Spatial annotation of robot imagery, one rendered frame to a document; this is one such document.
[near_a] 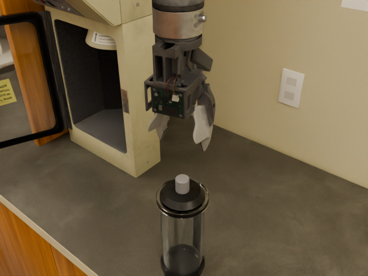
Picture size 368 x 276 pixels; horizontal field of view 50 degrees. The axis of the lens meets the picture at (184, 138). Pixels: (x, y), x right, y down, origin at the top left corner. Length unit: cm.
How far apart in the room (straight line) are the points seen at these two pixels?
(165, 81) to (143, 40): 45
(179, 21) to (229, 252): 62
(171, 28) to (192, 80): 9
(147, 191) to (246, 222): 30
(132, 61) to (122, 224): 43
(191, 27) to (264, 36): 69
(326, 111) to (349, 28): 25
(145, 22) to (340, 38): 52
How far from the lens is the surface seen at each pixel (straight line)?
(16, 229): 143
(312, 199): 118
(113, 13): 94
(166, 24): 57
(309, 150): 132
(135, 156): 115
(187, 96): 58
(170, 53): 56
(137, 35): 101
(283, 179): 122
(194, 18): 57
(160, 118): 70
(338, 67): 117
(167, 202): 77
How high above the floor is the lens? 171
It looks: 34 degrees down
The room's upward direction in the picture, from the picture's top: straight up
